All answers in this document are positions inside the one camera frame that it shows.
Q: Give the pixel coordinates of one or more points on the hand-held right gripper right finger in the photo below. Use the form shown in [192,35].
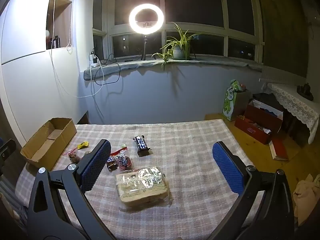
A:
[228,170]

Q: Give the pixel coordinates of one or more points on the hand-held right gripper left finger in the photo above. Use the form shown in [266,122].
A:
[96,166]

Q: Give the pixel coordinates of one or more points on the red-topped bag of dark snacks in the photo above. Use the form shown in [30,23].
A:
[123,161]

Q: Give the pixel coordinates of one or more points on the brown cardboard box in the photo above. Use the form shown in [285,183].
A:
[37,152]

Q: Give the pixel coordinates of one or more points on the Snickers bar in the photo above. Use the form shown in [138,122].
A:
[142,145]

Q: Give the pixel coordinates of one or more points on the bread loaf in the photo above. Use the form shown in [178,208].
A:
[142,187]

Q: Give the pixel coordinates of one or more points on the small dark chocolate bar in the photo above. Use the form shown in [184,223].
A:
[111,162]

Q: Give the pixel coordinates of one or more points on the yellow wrapped candy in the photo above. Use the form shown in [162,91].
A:
[83,145]

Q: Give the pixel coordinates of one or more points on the green and white wrapped candy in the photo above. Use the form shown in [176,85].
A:
[123,146]

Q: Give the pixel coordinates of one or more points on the striped cloth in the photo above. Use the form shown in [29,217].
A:
[10,195]

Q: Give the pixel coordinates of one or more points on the red cardboard box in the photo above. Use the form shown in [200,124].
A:
[260,122]

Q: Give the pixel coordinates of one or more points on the green gift bag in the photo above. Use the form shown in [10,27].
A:
[232,102]

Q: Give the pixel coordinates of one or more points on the white wardrobe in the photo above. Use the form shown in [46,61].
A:
[27,85]

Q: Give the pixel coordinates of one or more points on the beige cloth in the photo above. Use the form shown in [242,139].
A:
[306,195]

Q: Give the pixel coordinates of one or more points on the white lace table cover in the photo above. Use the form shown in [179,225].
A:
[292,102]

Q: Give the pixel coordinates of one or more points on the white power strip with chargers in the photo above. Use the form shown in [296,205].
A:
[94,59]

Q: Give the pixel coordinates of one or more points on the dark figurine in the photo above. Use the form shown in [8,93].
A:
[305,91]

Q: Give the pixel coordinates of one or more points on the grey windowsill cloth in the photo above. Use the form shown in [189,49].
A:
[200,61]

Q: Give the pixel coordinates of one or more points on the dark bottles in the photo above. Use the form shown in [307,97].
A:
[55,42]

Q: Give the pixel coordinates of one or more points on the black tripod stand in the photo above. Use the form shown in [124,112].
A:
[144,47]

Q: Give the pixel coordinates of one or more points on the potted spider plant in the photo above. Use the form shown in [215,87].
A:
[178,48]

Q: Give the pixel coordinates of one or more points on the window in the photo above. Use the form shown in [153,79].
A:
[195,2]

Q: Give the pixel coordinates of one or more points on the wooden wall shelf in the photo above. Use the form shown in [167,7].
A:
[62,22]

